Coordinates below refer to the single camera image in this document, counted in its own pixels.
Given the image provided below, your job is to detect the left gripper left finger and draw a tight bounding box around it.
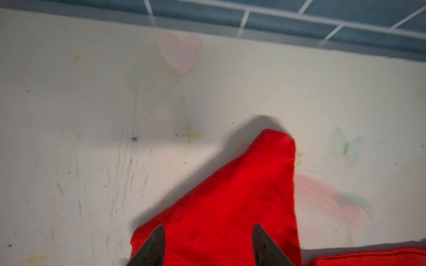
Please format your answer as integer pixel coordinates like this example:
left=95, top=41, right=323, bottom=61
left=127, top=225, right=166, bottom=266

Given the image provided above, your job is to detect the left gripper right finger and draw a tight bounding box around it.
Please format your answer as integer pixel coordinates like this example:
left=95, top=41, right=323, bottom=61
left=252, top=224, right=294, bottom=266

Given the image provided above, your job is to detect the red t-shirt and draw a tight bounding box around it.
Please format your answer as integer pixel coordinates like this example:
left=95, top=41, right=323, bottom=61
left=129, top=129, right=426, bottom=266

